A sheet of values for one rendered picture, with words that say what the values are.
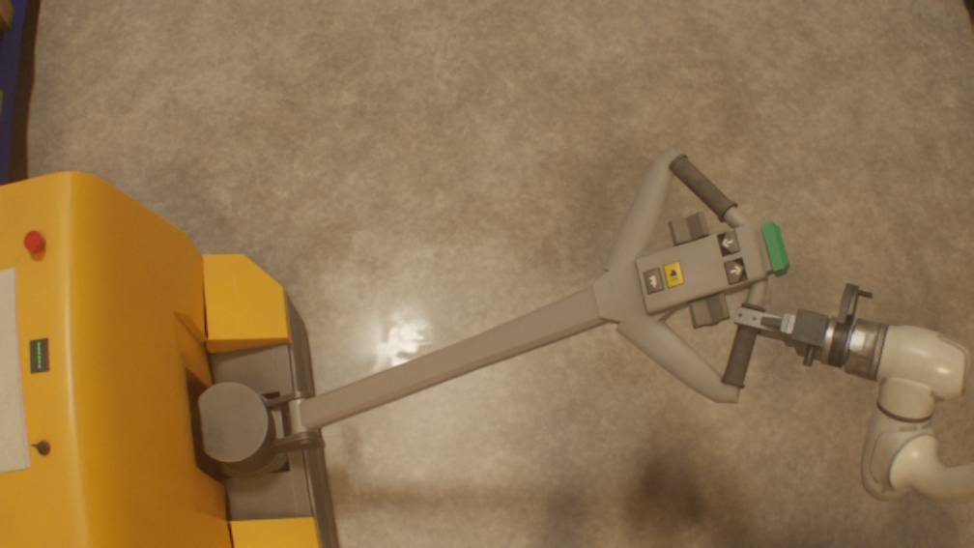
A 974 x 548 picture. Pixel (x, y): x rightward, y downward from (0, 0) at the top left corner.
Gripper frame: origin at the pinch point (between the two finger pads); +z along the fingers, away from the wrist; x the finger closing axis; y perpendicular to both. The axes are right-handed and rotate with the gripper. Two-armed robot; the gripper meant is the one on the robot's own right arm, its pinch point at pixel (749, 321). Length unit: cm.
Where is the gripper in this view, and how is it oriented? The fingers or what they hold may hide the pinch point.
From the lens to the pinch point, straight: 154.1
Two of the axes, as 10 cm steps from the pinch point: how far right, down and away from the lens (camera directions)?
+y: -3.0, 9.4, -1.5
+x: 3.8, 2.6, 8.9
